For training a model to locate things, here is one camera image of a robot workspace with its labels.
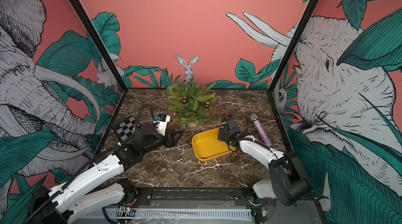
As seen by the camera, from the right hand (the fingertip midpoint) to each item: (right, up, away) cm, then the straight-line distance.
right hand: (221, 130), depth 90 cm
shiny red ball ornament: (-8, +15, -19) cm, 25 cm away
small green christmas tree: (-16, +16, -19) cm, 30 cm away
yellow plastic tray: (-8, -10, +3) cm, 13 cm away
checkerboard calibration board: (-59, 0, +5) cm, 59 cm away
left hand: (-21, +3, -16) cm, 27 cm away
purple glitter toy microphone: (+23, +7, +10) cm, 26 cm away
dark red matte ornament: (-19, +17, -19) cm, 32 cm away
